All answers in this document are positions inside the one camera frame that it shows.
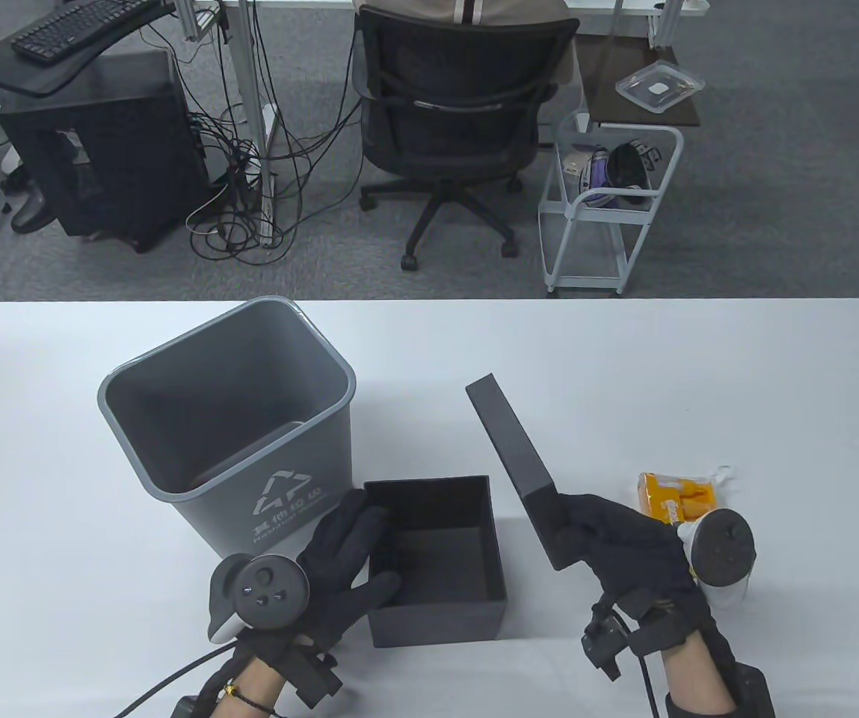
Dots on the person's left hand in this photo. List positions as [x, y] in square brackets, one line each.
[339, 568]

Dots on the person's right hand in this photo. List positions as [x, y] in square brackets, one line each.
[623, 553]

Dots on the black gift box base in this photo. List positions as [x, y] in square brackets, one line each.
[436, 621]

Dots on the black gift box lid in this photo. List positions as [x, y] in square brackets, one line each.
[511, 449]

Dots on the person's left forearm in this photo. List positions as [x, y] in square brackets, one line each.
[253, 688]

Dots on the black left forearm pack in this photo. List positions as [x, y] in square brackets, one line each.
[190, 708]

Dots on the person's right forearm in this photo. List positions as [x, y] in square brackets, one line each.
[698, 680]

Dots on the black right forearm pack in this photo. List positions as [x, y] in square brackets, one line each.
[752, 695]

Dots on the cream small box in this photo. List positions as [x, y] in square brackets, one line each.
[573, 163]

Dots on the black left hand controller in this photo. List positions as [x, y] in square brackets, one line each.
[272, 591]

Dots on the black hand controller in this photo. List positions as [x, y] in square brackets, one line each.
[272, 591]
[724, 550]

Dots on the orange snack packet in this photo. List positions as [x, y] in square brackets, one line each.
[668, 497]

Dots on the black right hand controller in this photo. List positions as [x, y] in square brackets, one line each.
[724, 550]

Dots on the grey plastic trash bin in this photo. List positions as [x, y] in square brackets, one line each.
[235, 523]

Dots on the white power strip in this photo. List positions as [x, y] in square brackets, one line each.
[254, 170]

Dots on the black mesh office chair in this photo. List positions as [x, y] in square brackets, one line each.
[444, 127]

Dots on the brown side table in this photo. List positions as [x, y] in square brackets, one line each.
[608, 97]

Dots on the clear plastic container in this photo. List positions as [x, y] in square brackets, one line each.
[657, 88]

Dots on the black shoe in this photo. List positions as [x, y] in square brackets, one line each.
[29, 217]

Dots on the black computer tower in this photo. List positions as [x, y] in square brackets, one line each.
[115, 149]

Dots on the black keyboard tray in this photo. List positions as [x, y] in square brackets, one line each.
[18, 75]

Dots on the black keyboard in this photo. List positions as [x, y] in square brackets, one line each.
[78, 30]

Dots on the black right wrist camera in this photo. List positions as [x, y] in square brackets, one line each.
[607, 647]

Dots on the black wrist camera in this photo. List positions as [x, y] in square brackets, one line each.
[607, 647]
[313, 680]

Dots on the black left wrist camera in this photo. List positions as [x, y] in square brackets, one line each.
[313, 680]

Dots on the white desk frame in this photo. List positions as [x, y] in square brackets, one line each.
[253, 75]

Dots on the aluminium frame post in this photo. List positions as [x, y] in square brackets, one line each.
[197, 19]

